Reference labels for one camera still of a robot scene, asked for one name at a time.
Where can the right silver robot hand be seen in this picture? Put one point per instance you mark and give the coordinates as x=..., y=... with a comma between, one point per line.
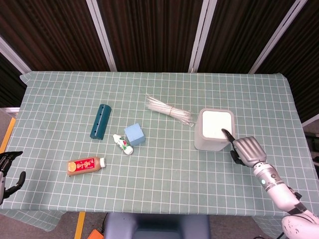
x=249, y=149

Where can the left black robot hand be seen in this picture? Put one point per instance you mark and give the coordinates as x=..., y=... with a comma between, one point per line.
x=7, y=171

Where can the white square container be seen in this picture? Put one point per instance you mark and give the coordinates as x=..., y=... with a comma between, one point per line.
x=214, y=129

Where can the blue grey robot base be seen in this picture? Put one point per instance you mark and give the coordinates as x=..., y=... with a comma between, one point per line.
x=155, y=226

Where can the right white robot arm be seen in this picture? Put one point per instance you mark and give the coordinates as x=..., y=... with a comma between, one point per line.
x=281, y=191

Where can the red label drink bottle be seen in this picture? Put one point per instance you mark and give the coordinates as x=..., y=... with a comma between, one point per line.
x=86, y=165

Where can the bundle of clear straws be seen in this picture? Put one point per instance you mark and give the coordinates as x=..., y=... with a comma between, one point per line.
x=169, y=110

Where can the green checkered tablecloth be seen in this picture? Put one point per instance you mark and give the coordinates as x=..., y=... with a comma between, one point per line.
x=154, y=174

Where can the teal half-cylinder block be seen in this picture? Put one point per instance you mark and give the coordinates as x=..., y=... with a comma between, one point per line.
x=100, y=122

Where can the orange box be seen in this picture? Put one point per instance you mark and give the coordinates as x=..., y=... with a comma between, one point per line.
x=96, y=234

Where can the light blue foam cube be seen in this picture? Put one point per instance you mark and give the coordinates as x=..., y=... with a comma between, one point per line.
x=134, y=134

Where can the small white yogurt bottle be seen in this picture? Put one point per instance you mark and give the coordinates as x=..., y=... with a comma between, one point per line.
x=123, y=144

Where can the dark folding screen panels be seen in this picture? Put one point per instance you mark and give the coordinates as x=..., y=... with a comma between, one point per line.
x=154, y=35

